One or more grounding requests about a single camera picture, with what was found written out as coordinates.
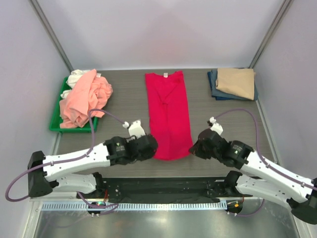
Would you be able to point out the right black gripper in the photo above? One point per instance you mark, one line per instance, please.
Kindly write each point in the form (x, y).
(196, 149)

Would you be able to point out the green plastic bin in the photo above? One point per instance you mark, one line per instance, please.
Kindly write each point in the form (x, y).
(56, 119)

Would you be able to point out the folded beige t shirt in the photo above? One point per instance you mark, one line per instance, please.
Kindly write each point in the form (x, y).
(235, 81)

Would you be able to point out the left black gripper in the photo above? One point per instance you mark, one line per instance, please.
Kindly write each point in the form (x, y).
(147, 156)

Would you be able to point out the white t shirt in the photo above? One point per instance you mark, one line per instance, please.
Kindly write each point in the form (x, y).
(97, 83)

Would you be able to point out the aluminium frame post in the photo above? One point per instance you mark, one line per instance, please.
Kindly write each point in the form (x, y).
(282, 11)
(51, 34)

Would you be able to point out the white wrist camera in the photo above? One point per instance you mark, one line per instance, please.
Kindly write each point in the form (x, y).
(215, 126)
(134, 128)

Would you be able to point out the salmon pink t shirt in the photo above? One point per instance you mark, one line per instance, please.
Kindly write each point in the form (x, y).
(74, 111)

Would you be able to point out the left aluminium frame post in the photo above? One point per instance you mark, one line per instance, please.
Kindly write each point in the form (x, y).
(51, 34)

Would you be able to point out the magenta t shirt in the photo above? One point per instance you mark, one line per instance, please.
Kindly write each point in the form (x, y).
(169, 120)

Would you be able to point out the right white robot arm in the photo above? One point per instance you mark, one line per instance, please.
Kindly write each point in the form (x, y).
(258, 176)

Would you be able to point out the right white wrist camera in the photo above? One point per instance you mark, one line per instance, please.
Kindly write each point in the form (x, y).
(215, 126)

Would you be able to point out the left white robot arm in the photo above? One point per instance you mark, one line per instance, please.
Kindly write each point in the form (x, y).
(61, 173)

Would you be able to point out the folded blue t shirt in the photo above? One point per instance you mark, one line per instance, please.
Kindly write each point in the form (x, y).
(212, 75)

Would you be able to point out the right aluminium frame post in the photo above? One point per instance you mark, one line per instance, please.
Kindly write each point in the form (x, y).
(282, 11)

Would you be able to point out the white slotted cable duct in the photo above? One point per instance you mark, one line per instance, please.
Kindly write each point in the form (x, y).
(81, 206)

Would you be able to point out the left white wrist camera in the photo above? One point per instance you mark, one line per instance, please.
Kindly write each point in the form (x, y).
(134, 128)

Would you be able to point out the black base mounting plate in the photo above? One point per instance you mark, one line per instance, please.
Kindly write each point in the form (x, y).
(177, 190)

